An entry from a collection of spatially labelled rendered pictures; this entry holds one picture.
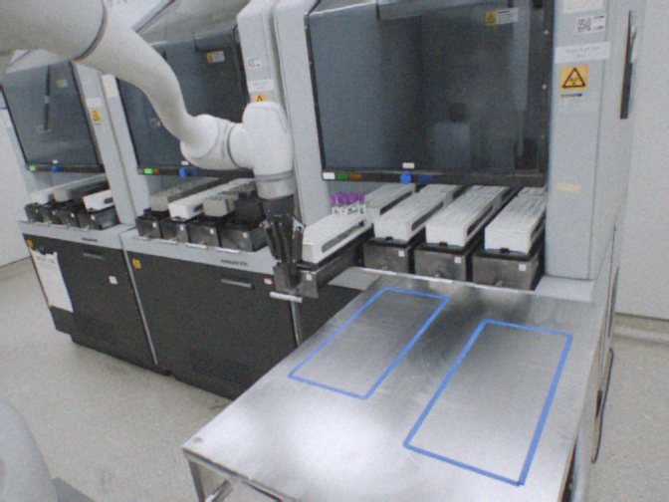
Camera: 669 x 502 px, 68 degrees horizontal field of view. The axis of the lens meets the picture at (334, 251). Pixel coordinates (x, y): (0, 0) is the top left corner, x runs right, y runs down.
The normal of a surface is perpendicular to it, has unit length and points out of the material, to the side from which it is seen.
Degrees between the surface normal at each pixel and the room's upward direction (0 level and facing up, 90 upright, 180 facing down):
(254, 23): 90
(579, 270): 90
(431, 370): 0
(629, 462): 0
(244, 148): 89
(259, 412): 0
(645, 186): 90
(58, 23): 120
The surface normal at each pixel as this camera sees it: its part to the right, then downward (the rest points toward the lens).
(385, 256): -0.54, 0.36
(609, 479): -0.11, -0.93
